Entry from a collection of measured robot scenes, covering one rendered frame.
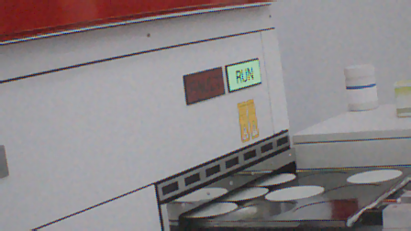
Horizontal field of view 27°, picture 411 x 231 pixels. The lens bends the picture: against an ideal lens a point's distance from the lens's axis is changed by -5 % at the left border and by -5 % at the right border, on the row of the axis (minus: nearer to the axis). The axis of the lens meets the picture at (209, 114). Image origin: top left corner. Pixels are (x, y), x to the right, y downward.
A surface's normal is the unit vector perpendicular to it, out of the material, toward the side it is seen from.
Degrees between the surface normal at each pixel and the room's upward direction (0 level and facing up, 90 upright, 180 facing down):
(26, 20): 90
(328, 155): 90
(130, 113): 90
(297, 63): 90
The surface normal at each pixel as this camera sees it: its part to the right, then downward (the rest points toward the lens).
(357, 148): -0.52, 0.17
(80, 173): 0.84, -0.05
